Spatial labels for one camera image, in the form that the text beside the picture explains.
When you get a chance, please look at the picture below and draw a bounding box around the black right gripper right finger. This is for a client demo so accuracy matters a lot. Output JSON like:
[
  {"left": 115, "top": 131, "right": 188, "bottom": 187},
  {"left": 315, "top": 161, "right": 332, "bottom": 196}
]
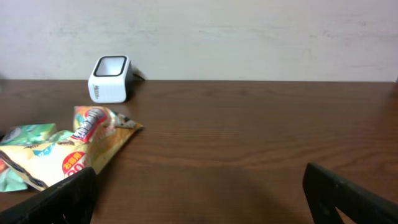
[{"left": 302, "top": 163, "right": 397, "bottom": 224}]

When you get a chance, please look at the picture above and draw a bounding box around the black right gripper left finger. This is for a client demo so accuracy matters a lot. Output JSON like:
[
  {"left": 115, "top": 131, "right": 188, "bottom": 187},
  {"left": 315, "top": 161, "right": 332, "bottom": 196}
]
[{"left": 1, "top": 167, "right": 97, "bottom": 223}]

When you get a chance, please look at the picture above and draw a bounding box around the teal white snack packet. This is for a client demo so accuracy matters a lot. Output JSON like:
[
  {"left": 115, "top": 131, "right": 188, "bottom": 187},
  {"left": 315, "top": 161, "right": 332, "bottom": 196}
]
[{"left": 1, "top": 123, "right": 73, "bottom": 146}]

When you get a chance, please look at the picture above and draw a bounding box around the small orange candy box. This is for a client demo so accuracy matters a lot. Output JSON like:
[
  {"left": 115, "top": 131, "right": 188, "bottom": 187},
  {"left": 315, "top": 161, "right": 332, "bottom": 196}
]
[{"left": 0, "top": 160, "right": 28, "bottom": 192}]

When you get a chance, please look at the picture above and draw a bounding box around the white barcode scanner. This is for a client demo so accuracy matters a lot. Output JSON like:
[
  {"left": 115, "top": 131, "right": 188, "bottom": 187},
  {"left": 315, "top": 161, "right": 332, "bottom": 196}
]
[{"left": 88, "top": 55, "right": 134, "bottom": 103}]

